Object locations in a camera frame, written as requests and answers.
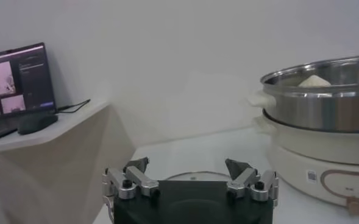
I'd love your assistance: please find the black computer mouse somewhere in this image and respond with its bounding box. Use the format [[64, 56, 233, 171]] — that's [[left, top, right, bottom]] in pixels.
[[16, 113, 59, 136]]

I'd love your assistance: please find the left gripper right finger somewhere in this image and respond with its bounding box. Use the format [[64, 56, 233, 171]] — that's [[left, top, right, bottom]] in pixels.
[[224, 158, 280, 208]]

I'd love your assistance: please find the black laptop charger cable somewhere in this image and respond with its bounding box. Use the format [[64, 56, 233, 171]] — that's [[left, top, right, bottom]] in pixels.
[[56, 99, 91, 114]]

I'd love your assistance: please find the white side table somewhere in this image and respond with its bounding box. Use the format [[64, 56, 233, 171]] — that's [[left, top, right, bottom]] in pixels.
[[0, 102, 136, 224]]

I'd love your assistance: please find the black laptop with keyboard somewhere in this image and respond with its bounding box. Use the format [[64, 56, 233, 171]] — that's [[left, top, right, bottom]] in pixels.
[[0, 42, 58, 144]]

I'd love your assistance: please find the round glass pot lid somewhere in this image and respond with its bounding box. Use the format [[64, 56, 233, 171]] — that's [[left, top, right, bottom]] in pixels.
[[165, 170, 232, 183]]

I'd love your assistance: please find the cream electric cooking pot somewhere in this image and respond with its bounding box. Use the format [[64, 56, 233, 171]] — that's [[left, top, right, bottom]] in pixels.
[[254, 115, 359, 217]]

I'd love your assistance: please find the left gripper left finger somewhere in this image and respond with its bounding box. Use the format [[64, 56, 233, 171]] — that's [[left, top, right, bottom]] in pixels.
[[102, 156, 161, 222]]

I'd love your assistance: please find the white steamed baozi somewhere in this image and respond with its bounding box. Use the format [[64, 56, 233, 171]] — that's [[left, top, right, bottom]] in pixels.
[[297, 74, 332, 88]]

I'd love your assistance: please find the stainless steel steamer basket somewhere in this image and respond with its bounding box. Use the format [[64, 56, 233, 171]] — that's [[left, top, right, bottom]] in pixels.
[[246, 54, 359, 134]]

